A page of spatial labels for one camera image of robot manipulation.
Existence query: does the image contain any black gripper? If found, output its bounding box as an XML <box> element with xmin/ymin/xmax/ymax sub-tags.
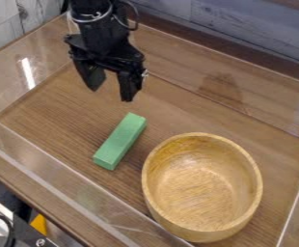
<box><xmin>62</xmin><ymin>6</ymin><xmax>148</xmax><ymax>103</ymax></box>

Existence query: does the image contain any green rectangular block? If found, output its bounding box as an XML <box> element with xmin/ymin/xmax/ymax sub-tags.
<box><xmin>93</xmin><ymin>113</ymin><xmax>147</xmax><ymax>171</ymax></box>

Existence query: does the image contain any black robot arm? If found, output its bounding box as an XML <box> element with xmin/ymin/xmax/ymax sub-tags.
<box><xmin>64</xmin><ymin>0</ymin><xmax>147</xmax><ymax>102</ymax></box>

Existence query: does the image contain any brown wooden bowl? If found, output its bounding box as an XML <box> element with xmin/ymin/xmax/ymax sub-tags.
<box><xmin>141</xmin><ymin>132</ymin><xmax>263</xmax><ymax>243</ymax></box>

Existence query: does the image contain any clear acrylic barrier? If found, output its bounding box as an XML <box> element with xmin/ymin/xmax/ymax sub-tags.
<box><xmin>0</xmin><ymin>123</ymin><xmax>193</xmax><ymax>247</ymax></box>

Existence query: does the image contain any yellow tag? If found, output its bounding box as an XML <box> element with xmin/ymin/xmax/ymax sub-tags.
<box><xmin>30</xmin><ymin>214</ymin><xmax>48</xmax><ymax>235</ymax></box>

